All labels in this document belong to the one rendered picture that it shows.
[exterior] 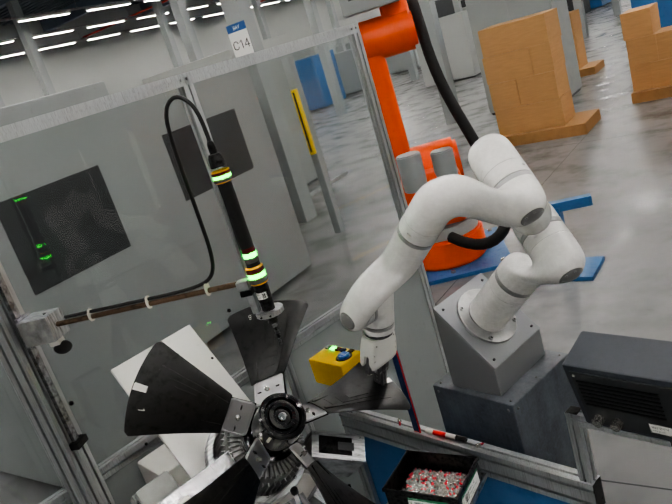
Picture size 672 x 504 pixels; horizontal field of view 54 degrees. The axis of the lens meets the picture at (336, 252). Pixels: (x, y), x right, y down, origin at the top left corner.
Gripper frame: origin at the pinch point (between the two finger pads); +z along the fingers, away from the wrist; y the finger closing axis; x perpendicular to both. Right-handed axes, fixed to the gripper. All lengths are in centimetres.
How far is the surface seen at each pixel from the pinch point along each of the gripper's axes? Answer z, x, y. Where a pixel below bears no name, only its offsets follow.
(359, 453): 15.9, 3.1, 13.1
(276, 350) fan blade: -11.3, -18.6, 19.0
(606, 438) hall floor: 113, 18, -131
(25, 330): -21, -67, 62
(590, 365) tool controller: -25, 51, -8
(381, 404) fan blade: 1.1, 6.4, 7.2
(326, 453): 13.0, -1.5, 20.6
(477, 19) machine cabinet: 110, -554, -907
